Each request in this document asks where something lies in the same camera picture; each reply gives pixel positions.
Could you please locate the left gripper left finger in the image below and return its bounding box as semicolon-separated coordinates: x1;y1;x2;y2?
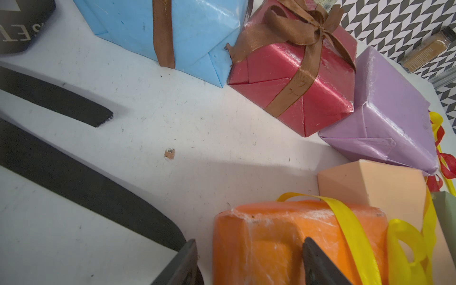
152;239;204;285

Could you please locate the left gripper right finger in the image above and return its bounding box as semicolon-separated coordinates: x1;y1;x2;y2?
302;237;352;285

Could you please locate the orange gift box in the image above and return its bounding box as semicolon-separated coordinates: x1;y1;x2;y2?
213;200;390;285

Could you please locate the peach gift box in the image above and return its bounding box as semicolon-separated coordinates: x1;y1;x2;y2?
316;159;456;285

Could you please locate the green gift box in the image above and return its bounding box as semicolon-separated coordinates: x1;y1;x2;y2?
431;191;456;264

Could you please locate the black ribbon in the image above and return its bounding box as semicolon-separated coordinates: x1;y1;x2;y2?
1;67;195;251

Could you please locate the purple gift box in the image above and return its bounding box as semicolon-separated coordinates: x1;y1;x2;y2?
318;47;439;176

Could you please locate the yellow ribbon of peach box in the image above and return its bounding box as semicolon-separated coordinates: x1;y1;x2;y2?
429;111;456;197

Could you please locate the red gift box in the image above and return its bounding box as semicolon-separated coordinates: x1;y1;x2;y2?
226;1;357;137

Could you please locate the blue gift box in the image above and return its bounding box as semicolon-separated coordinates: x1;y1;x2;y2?
75;1;253;87

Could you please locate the brown ribbon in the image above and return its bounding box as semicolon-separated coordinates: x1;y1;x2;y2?
152;0;175;69
225;1;356;118

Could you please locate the brown ribbon on blue box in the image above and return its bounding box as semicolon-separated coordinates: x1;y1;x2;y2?
152;0;175;69

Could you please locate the brown spice jar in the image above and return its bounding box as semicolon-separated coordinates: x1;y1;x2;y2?
400;26;456;73

